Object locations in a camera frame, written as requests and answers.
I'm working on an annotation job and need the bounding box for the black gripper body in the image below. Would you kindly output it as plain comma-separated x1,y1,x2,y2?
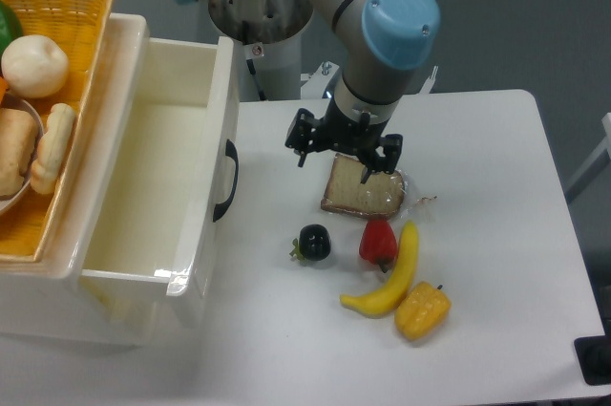
285,95,403,172

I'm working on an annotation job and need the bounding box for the dark purple mangosteen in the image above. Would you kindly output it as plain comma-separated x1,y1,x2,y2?
289,224,331,262

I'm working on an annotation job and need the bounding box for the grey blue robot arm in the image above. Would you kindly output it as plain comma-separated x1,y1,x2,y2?
176,0,440,177

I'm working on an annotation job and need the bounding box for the wrapped bread slice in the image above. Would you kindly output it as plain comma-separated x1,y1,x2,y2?
320,153,438,222

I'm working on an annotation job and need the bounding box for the red bell pepper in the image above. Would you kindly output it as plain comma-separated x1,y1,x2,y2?
359,219,398,273

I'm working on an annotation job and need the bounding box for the yellow banana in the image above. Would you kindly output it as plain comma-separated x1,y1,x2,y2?
339,221,419,318

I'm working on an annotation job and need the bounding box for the yellow bell pepper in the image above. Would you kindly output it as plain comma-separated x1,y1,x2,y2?
394,282,452,341

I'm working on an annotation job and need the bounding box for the white plastic drawer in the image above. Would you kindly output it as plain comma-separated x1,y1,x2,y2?
82,37,242,327

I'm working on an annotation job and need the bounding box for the beige bone-shaped bread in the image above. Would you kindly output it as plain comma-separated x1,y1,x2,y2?
31,103,76,195

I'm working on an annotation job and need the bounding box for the yellow woven basket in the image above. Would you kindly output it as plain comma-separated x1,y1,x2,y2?
0,0,118,264

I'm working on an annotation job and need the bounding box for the white round bun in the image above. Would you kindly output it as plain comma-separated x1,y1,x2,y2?
1,34,70,98

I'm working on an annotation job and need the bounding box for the tan bread loaf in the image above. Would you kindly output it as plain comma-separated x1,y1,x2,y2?
1,108,38,197

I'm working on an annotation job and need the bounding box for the white drawer cabinet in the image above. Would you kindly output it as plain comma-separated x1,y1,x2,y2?
1,14,192,345

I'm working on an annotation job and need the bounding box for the black device at edge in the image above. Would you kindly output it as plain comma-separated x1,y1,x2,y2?
574,335,610,386

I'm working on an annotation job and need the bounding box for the grey bowl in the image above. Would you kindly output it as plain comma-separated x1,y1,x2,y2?
0,93,45,215

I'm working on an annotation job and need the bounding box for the orange item in basket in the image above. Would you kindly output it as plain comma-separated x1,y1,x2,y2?
0,77,9,101

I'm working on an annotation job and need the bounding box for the green vegetable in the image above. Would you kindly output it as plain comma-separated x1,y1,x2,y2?
0,2,24,55

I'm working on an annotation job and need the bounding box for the white mounting bracket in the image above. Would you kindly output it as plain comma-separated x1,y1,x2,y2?
300,61,340,99

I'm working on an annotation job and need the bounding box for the black drawer handle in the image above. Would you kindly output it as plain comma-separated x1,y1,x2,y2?
213,139,240,223

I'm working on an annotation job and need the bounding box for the black cable on pedestal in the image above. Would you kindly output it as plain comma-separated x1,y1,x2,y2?
243,23,268,102

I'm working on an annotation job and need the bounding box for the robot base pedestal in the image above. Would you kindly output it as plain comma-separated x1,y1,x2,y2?
208,0,313,100

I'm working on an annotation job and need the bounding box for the white frame at right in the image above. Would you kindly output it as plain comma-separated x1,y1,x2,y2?
564,113,610,204

